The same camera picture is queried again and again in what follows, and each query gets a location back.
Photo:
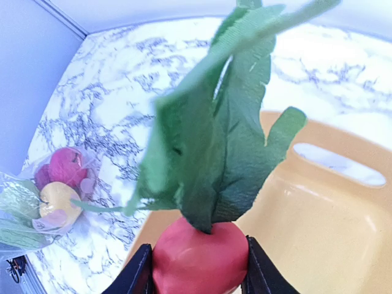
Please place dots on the green bitter gourd toy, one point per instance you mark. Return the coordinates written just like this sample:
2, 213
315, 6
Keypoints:
19, 207

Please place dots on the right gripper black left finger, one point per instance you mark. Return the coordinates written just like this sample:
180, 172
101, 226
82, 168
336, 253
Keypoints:
137, 276

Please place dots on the yellow lemon toy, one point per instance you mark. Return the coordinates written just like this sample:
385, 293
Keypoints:
57, 203

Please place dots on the red bell pepper toy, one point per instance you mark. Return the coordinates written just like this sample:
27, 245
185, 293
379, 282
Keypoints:
42, 177

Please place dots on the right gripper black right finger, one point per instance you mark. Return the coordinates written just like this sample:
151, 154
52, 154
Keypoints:
262, 275

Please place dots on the red apple toy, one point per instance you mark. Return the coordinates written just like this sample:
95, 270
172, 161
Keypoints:
66, 166

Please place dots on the left aluminium frame post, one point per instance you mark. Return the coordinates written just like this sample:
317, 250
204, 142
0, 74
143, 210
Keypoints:
63, 18

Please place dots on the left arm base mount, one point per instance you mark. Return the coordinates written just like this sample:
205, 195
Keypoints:
17, 267

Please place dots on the orange carrot toy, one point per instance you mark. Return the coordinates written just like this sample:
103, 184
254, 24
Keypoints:
207, 154

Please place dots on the yellow plastic basket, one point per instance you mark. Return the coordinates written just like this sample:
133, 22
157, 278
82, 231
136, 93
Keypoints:
323, 216

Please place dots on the clear zip top bag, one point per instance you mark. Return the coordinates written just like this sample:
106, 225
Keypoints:
46, 226

